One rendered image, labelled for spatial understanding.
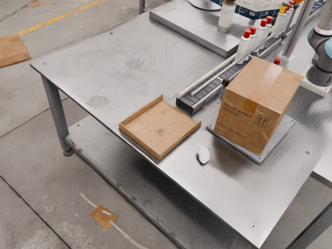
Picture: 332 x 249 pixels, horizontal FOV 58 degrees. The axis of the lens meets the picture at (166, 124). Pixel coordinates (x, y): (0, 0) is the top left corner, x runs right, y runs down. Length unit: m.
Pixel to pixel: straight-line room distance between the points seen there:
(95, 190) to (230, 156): 1.14
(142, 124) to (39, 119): 1.44
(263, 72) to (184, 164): 0.53
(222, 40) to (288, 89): 0.80
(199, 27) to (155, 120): 0.88
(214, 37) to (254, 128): 0.89
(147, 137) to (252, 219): 0.57
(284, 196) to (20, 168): 1.82
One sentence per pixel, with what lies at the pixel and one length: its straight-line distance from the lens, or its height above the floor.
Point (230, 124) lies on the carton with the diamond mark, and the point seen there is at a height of 0.95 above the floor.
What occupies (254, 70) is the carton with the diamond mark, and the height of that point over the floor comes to 1.12.
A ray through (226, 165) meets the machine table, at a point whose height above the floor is 0.83.
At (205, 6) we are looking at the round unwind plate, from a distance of 2.39.
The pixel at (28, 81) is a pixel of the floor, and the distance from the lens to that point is 3.15.
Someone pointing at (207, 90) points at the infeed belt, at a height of 0.88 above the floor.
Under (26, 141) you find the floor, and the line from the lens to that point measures 2.61.
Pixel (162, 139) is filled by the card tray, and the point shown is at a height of 0.83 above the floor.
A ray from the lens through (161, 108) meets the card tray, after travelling 1.53.
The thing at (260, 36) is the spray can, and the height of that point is 0.99.
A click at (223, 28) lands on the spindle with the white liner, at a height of 0.91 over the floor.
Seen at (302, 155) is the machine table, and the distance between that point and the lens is 1.54.
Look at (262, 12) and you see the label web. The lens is 2.28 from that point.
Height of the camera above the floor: 1.90
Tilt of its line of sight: 47 degrees down
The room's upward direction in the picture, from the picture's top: 6 degrees clockwise
